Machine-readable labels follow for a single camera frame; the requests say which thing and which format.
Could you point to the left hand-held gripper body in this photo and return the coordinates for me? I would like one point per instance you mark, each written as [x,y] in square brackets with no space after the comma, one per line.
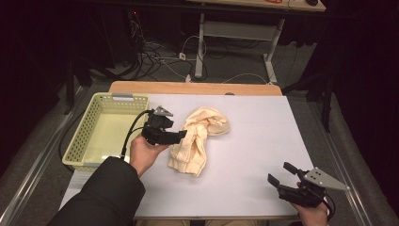
[155,133]

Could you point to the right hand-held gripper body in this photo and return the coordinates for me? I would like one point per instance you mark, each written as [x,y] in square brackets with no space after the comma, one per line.
[306,194]

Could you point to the cream pants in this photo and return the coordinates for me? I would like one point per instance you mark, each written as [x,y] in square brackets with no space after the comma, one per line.
[191,147]

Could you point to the green plastic basket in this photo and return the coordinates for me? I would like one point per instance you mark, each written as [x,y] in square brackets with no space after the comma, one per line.
[106,135]

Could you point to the person's right hand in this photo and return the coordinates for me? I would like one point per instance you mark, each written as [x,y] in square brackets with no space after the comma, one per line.
[312,216]

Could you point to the person's left hand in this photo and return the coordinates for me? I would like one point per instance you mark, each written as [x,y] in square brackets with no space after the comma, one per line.
[142,155]

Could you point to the wooden table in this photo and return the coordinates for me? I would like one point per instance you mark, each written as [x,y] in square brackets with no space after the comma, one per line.
[194,88]

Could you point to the white board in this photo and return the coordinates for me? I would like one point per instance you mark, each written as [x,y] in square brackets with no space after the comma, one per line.
[251,141]

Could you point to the white power adapter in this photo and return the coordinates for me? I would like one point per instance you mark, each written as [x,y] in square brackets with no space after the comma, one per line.
[182,56]

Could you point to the black stand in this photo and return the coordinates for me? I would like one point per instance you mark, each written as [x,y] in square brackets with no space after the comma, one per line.
[327,109]
[69,94]

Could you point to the white-legged desk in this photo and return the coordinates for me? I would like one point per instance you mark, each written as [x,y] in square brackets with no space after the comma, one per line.
[238,31]

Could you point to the red object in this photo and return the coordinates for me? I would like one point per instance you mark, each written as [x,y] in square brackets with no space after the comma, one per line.
[273,1]

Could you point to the black computer mouse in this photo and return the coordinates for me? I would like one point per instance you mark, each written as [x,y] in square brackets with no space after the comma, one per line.
[312,2]

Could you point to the metal floor rail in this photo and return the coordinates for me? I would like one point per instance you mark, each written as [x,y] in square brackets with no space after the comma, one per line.
[40,153]
[335,153]

